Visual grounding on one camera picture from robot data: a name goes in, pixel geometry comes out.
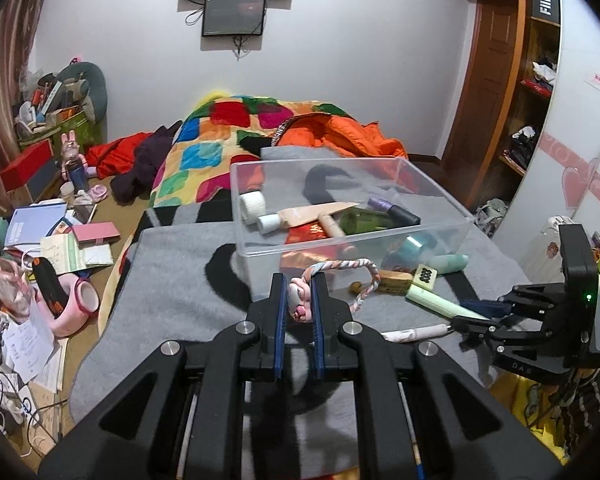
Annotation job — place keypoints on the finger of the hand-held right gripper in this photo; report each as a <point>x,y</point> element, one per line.
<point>480,331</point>
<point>527,300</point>

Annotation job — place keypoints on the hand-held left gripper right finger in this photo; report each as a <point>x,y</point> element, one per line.
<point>318,325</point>

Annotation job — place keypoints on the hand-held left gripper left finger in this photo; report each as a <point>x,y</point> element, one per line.
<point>280,325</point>

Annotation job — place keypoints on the pale green tube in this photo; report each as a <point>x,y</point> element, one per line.
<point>440,302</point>

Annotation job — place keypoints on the red tea packet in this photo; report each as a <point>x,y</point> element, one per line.
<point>307,234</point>

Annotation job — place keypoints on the light blue tape roll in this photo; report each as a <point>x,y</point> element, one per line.
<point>414,250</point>

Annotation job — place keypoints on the beige cream tube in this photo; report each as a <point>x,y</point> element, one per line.
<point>305,215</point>

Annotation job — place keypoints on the dark green bottle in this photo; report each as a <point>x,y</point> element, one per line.
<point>367,221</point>

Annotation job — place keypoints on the purple bottle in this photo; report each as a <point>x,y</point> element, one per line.
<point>395,211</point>

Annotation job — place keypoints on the clear plastic storage box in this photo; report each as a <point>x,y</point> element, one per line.
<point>290,185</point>

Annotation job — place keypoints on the mint green stick device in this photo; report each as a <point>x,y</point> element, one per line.
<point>450,263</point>

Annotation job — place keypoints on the black dotted tile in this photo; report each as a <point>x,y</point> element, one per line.
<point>424,276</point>

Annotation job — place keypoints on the yellow brown block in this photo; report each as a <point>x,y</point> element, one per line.
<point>394,281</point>

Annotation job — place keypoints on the grey bag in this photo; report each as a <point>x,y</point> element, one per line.
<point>492,217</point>

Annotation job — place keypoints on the yellow printed cloth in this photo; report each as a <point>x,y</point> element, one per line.
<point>525,410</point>

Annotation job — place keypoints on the white sliding door with hearts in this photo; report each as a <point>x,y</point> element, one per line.
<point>580,135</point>

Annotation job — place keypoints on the colourful patchwork quilt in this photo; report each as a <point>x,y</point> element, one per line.
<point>200,160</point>

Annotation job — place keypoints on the orange jacket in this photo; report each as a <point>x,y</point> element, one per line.
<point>360,137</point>

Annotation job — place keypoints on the pink round holder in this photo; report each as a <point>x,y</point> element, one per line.
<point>77,307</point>

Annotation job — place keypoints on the dark purple clothing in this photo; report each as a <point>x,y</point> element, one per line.
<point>140,175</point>

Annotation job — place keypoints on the pink flat box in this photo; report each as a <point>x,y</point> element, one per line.
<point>96,233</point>

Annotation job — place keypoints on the wooden door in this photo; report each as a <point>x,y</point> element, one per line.
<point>485,85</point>

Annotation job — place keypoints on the green and white booklet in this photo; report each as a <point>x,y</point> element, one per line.
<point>62,255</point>

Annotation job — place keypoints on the pink baby shoes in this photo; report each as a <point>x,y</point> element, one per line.
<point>92,194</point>

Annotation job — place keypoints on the black oval pad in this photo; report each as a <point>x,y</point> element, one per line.
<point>49,285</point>

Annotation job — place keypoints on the red clothing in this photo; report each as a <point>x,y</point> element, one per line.
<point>115,155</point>

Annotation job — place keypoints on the wooden shelf unit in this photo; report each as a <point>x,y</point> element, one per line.
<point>525,60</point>

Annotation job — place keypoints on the small white cup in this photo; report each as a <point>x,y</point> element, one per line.
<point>67,191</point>

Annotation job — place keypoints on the white papers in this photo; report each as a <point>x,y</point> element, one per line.
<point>27,350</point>

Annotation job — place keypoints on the pink rabbit figure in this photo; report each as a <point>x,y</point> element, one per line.
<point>73,157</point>

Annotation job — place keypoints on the blue notebook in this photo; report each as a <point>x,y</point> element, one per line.
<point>32,222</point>

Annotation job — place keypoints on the pink plastic bag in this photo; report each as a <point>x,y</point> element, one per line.
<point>10,285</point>

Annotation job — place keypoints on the green cardboard box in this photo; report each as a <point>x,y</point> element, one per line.
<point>87,127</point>

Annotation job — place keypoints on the black box with white print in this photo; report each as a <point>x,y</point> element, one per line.
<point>544,2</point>

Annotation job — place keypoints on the red flat box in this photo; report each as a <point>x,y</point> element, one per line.
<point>27,165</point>

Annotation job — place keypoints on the grey neck pillow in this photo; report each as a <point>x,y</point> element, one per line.
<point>96,87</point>

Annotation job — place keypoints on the small black monitor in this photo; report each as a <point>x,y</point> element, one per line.
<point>234,16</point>

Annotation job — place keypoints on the striped brown curtain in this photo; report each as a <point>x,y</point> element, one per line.
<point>5,85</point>

